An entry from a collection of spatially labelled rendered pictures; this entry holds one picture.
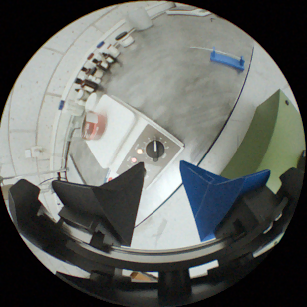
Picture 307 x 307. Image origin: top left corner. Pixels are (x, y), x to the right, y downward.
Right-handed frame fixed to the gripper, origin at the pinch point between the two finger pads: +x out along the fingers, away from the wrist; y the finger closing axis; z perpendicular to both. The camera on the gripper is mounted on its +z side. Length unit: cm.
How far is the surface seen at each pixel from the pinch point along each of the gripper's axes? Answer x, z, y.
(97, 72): 33, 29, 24
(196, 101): 15.5, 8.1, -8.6
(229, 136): 10.7, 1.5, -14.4
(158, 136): 10.8, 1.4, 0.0
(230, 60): 14.4, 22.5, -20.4
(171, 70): 20.9, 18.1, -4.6
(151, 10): 40, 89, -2
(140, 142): 10.8, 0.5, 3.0
